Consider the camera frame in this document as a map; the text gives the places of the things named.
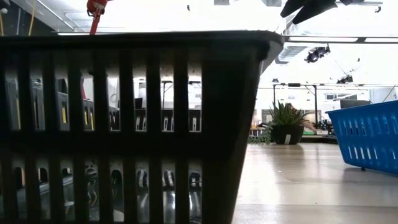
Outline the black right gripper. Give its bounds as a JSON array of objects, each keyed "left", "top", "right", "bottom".
[{"left": 279, "top": 0, "right": 354, "bottom": 25}]

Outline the black plastic basket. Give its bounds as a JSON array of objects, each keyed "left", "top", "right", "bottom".
[{"left": 0, "top": 30, "right": 285, "bottom": 224}]

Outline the blue plastic basket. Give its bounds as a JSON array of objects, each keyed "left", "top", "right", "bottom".
[{"left": 325, "top": 100, "right": 398, "bottom": 175}]

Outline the black ceiling spotlight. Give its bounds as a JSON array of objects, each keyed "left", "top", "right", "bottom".
[
  {"left": 304, "top": 45, "right": 331, "bottom": 64},
  {"left": 337, "top": 74, "right": 354, "bottom": 85}
]

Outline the dark wide monitor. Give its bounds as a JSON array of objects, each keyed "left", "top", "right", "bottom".
[{"left": 340, "top": 99, "right": 371, "bottom": 110}]

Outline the person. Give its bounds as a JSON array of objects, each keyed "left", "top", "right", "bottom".
[{"left": 289, "top": 104, "right": 318, "bottom": 133}]

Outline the green potted plant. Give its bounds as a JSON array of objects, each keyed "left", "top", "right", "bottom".
[{"left": 269, "top": 101, "right": 308, "bottom": 146}]

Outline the pale green trailing plant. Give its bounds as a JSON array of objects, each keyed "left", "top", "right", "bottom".
[{"left": 248, "top": 124, "right": 273, "bottom": 144}]

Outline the red desk lamp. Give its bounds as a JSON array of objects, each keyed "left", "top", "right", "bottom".
[{"left": 86, "top": 0, "right": 108, "bottom": 35}]

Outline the silver ventilation duct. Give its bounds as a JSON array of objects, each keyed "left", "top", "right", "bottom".
[{"left": 275, "top": 45, "right": 307, "bottom": 65}]

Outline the black background rig frame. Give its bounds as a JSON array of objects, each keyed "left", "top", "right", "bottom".
[{"left": 272, "top": 82, "right": 318, "bottom": 125}]

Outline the black aluminium table frame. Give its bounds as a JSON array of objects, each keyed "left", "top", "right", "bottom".
[{"left": 300, "top": 134, "right": 339, "bottom": 144}]

